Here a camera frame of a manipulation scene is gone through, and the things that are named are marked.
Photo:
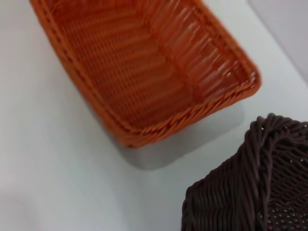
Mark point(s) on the dark brown woven plastic basket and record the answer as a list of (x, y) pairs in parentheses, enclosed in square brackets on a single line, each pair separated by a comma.
[(252, 183)]

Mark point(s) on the orange woven plastic basket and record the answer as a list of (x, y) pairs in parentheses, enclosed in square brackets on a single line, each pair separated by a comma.
[(134, 72)]

